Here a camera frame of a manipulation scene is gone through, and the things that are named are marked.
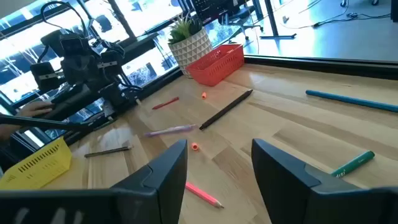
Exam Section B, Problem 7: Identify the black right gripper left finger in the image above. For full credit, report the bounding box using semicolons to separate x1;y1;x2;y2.
111;139;188;224

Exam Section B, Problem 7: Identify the black desk leg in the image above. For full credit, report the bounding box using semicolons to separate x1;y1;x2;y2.
259;0;298;40

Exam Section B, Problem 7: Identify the long thin floor cable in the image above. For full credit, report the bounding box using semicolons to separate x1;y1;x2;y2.
279;0;392;30

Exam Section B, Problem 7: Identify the yellow plastic bin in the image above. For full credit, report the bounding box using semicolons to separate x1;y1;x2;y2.
0;136;73;191

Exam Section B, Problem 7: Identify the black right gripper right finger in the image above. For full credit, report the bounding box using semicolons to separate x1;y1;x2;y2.
251;138;360;224

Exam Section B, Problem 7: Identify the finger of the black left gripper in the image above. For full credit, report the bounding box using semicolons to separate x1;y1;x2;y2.
98;50;124;78
30;61;62;93

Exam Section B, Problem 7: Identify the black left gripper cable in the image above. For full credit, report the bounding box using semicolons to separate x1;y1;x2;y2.
40;1;90;38

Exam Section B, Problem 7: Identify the black office chair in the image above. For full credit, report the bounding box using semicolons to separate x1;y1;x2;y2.
217;0;265;41

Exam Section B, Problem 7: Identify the blue pencil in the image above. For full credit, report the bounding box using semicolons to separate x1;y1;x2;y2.
305;89;398;113

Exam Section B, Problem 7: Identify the pink pencil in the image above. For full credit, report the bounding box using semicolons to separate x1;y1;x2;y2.
185;181;224;210

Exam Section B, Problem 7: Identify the purple pen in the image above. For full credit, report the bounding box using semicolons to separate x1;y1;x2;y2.
144;124;198;138

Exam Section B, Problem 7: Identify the red plastic bin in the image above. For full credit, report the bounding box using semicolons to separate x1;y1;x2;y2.
185;43;245;87

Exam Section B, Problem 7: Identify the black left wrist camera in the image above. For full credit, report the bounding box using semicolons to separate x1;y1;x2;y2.
58;33;87;59

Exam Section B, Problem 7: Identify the succulent in white patterned pot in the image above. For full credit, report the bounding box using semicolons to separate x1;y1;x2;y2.
167;14;214;78

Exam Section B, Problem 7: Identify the dark grey pencil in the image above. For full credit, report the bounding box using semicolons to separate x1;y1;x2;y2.
83;144;134;159

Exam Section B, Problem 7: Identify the black pen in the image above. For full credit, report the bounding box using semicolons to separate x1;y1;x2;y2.
198;89;254;131

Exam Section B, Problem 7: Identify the red crayon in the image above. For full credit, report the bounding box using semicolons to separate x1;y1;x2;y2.
151;96;180;111

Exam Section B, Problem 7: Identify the person's forearm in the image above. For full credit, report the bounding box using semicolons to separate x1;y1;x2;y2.
0;123;19;142

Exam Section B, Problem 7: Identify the person's hand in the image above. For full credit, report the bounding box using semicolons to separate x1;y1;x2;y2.
15;100;55;118

